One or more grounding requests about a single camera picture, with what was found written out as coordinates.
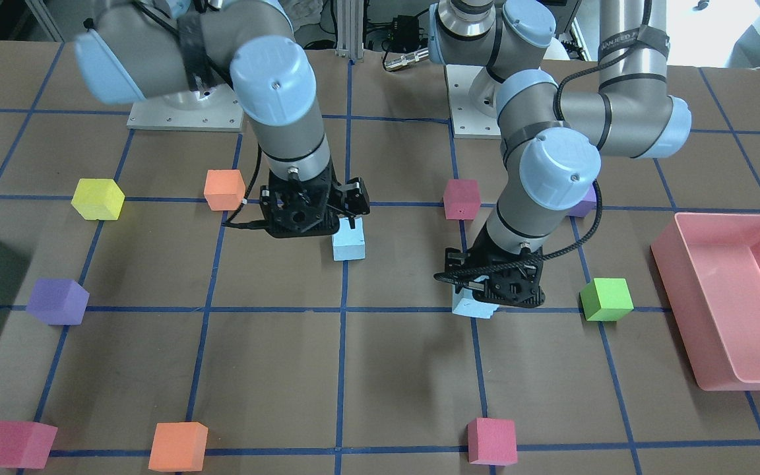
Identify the orange foam block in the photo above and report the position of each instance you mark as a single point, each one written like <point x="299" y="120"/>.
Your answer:
<point x="224" y="190"/>
<point x="178" y="447"/>

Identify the pink foam block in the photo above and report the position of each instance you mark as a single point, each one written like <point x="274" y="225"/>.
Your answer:
<point x="492" y="441"/>
<point x="25" y="444"/>
<point x="461" y="199"/>

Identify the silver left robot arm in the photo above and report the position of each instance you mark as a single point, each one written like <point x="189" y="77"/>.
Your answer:
<point x="554" y="134"/>

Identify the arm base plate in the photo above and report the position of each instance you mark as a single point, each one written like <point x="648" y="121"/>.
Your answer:
<point x="471" y="93"/>
<point x="215" y="110"/>

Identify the light blue foam block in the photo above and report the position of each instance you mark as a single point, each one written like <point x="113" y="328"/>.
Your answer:
<point x="348" y="244"/>
<point x="464" y="304"/>

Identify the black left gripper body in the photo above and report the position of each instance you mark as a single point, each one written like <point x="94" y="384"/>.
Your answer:
<point x="464" y="285"/>

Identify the green foam block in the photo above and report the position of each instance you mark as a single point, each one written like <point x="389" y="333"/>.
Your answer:
<point x="606" y="299"/>

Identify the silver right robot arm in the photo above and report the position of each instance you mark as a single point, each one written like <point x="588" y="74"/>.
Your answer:
<point x="131" y="51"/>

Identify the pink plastic tray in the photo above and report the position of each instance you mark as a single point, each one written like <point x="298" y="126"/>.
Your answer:
<point x="710" y="268"/>

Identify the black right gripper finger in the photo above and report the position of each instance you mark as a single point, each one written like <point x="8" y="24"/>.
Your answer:
<point x="352" y="200"/>

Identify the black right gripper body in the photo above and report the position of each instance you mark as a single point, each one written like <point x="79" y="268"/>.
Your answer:
<point x="354" y="197"/>

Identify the yellow foam block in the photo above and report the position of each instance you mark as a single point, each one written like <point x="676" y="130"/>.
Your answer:
<point x="98" y="199"/>

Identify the purple foam block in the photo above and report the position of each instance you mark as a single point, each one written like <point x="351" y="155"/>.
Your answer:
<point x="585" y="205"/>
<point x="58" y="301"/>

